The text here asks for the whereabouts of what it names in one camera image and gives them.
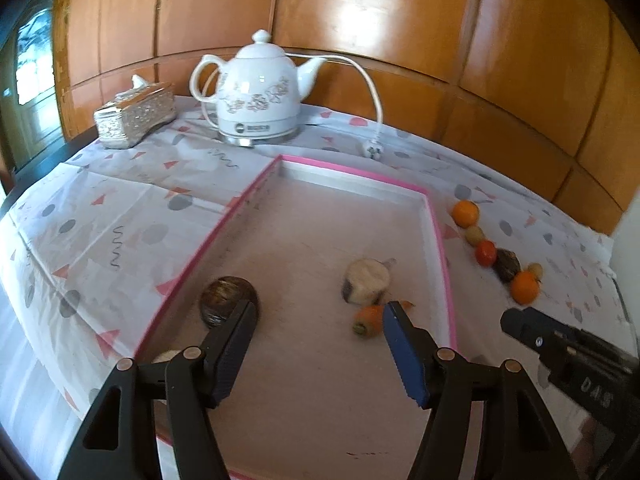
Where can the pink-edged shallow box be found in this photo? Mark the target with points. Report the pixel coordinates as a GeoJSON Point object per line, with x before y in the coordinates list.
{"type": "Point", "coordinates": [310, 240]}

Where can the silver kettle base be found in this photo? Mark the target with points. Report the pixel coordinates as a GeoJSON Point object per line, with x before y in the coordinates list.
{"type": "Point", "coordinates": [257, 139]}

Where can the silver embossed tissue box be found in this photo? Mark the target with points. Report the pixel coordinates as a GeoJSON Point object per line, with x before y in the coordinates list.
{"type": "Point", "coordinates": [132, 115]}

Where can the white floral electric kettle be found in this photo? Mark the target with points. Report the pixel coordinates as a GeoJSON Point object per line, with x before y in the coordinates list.
{"type": "Point", "coordinates": [260, 85]}

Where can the wooden glass door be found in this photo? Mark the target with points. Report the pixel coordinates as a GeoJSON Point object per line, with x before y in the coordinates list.
{"type": "Point", "coordinates": [35, 60]}

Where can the orange tangerine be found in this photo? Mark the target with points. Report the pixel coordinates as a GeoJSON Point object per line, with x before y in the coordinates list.
{"type": "Point", "coordinates": [524, 287]}
{"type": "Point", "coordinates": [466, 212]}

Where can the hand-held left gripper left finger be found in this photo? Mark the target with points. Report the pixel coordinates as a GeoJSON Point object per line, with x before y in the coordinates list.
{"type": "Point", "coordinates": [235, 350]}

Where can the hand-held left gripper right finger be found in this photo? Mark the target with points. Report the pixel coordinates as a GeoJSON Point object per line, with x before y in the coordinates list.
{"type": "Point", "coordinates": [402, 355]}

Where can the white tissue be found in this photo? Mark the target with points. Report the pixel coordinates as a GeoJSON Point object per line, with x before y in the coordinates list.
{"type": "Point", "coordinates": [141, 81]}

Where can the patterned white tablecloth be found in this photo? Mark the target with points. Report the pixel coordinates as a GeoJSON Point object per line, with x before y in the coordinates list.
{"type": "Point", "coordinates": [125, 200]}

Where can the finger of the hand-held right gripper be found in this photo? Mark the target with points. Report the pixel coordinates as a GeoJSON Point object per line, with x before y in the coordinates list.
{"type": "Point", "coordinates": [555, 324]}
{"type": "Point", "coordinates": [527, 332]}

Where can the dark brown mangosteen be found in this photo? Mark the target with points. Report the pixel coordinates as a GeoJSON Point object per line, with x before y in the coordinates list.
{"type": "Point", "coordinates": [507, 264]}
{"type": "Point", "coordinates": [222, 297]}

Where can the red tomato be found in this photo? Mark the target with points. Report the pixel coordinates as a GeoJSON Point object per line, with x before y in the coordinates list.
{"type": "Point", "coordinates": [485, 252]}

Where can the small beige longan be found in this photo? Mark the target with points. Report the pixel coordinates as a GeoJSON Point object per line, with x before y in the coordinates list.
{"type": "Point", "coordinates": [536, 270]}
{"type": "Point", "coordinates": [474, 234]}

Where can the small orange carrot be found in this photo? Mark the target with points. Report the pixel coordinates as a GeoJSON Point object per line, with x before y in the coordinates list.
{"type": "Point", "coordinates": [370, 319]}

